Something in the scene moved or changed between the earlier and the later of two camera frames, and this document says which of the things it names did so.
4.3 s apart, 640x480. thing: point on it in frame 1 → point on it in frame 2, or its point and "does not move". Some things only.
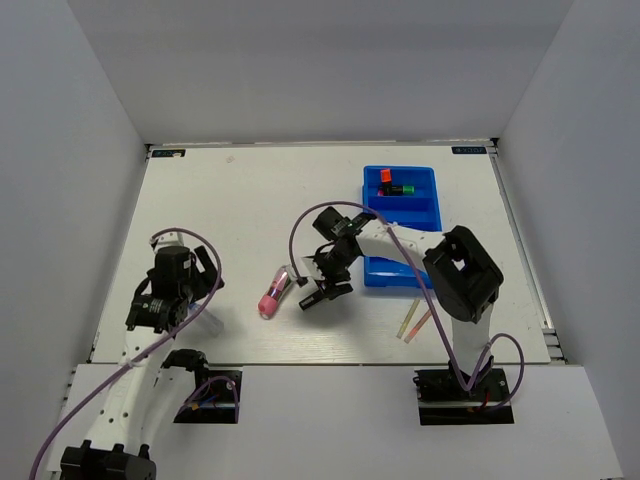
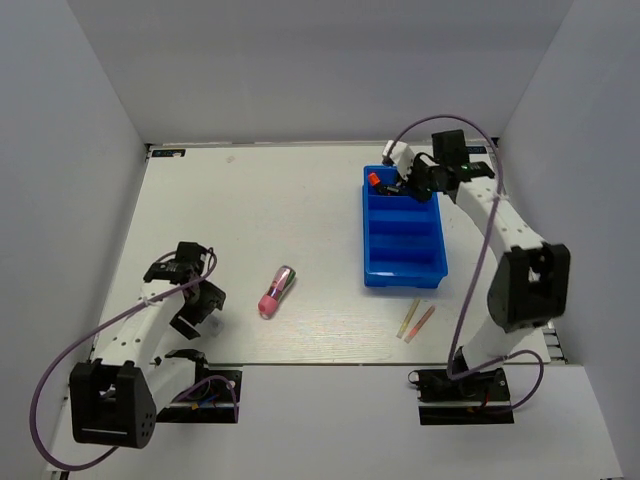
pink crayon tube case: x=270 y=298 does not move
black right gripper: x=331 y=291 → x=418 y=163
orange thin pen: x=418 y=326 does not move
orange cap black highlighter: x=386 y=177 → x=373 y=179
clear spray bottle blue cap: x=208 y=321 does not move
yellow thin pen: x=408 y=318 does not move
